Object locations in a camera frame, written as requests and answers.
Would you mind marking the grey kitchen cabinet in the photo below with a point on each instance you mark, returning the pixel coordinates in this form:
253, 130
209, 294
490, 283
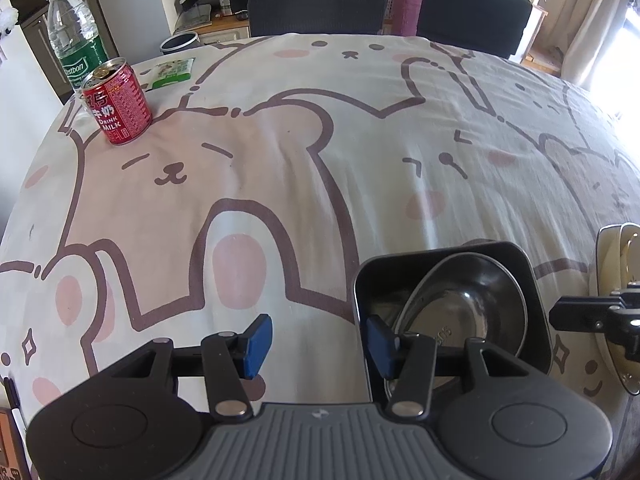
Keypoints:
37, 55

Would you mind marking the red drink can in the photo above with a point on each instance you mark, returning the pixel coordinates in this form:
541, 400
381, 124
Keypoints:
120, 110

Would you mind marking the blue grey trash bin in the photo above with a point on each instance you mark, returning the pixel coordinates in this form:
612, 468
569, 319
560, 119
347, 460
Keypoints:
180, 42

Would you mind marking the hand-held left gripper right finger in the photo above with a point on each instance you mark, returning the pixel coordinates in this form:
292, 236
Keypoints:
381, 347

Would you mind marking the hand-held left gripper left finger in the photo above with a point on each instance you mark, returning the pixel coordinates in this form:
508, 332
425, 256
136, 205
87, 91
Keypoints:
257, 345

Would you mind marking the bear print tablecloth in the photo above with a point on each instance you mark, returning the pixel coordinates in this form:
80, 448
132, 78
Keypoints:
250, 170

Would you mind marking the oval metal dish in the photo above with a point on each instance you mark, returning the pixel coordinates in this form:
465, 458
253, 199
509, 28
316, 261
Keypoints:
460, 310

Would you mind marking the green snack packet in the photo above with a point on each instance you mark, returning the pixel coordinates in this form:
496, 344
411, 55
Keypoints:
172, 72

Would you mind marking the wooden side desk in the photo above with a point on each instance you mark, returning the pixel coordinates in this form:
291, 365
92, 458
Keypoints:
220, 22

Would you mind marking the purple cloth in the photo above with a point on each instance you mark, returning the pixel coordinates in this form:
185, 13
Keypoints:
409, 0

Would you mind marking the white refrigerator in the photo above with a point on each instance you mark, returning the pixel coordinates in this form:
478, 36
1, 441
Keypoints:
25, 75

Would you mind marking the white floral bowl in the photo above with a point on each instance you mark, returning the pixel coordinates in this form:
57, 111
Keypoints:
631, 250

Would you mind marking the cream ceramic dish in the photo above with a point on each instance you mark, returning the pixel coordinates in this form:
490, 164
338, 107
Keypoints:
607, 260

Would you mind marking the square metal tray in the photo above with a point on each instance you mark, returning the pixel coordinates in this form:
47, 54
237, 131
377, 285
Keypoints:
380, 280

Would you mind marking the clear plastic water bottle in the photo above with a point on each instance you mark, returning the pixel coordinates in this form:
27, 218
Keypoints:
70, 25

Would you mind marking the pale curtain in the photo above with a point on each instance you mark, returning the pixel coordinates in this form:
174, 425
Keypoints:
595, 30

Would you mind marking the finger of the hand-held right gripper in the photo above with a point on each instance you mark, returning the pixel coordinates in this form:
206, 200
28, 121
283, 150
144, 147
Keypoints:
580, 315

